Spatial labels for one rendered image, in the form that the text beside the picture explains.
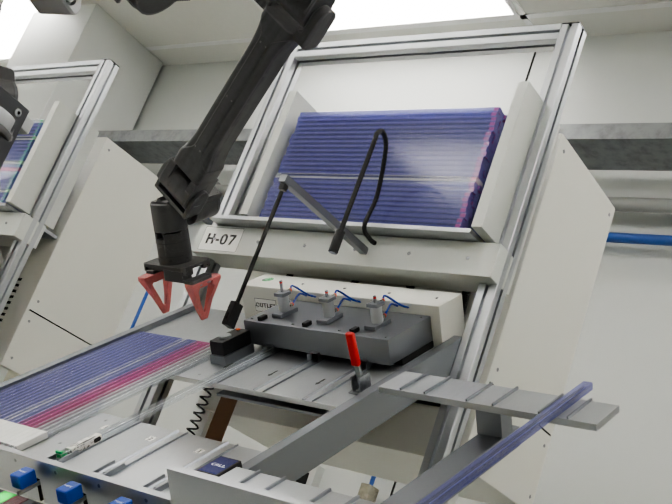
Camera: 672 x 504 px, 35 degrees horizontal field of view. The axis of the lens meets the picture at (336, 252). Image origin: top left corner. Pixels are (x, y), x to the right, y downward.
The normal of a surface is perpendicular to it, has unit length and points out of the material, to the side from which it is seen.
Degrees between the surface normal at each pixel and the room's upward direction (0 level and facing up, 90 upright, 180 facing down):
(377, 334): 43
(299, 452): 90
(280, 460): 90
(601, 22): 180
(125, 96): 90
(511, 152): 90
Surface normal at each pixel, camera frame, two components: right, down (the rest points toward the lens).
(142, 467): -0.12, -0.96
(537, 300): 0.78, 0.06
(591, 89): -0.53, -0.46
